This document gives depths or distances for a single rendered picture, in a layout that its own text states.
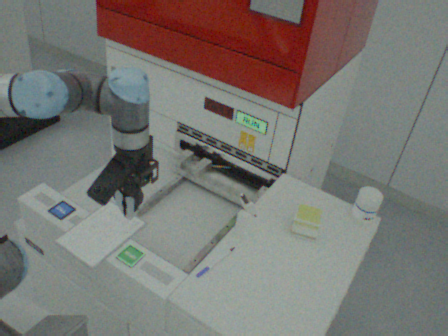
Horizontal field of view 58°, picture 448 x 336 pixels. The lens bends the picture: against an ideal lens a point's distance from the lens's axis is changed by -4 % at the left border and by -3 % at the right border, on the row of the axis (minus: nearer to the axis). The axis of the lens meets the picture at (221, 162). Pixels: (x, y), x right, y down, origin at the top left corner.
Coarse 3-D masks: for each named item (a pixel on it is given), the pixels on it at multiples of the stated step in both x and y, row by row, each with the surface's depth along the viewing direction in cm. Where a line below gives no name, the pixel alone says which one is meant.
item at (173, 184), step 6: (174, 180) 149; (180, 180) 151; (168, 186) 146; (174, 186) 148; (156, 192) 143; (162, 192) 143; (168, 192) 146; (150, 198) 140; (156, 198) 141; (162, 198) 145; (144, 204) 137; (150, 204) 139; (156, 204) 142; (144, 210) 137; (138, 216) 135
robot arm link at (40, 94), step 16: (0, 80) 67; (16, 80) 63; (32, 80) 63; (48, 80) 63; (64, 80) 68; (0, 96) 66; (16, 96) 64; (32, 96) 63; (48, 96) 63; (64, 96) 67; (80, 96) 73; (0, 112) 68; (16, 112) 68; (32, 112) 64; (48, 112) 65; (64, 112) 71
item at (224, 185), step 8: (192, 160) 154; (176, 168) 151; (184, 168) 150; (184, 176) 150; (192, 176) 148; (208, 176) 148; (216, 176) 148; (224, 176) 149; (200, 184) 148; (208, 184) 145; (216, 184) 145; (224, 184) 145; (232, 184) 146; (240, 184) 146; (216, 192) 145; (224, 192) 143; (232, 192) 142; (240, 192) 143; (248, 192) 143; (256, 192) 144; (232, 200) 143; (240, 200) 140; (248, 200) 140
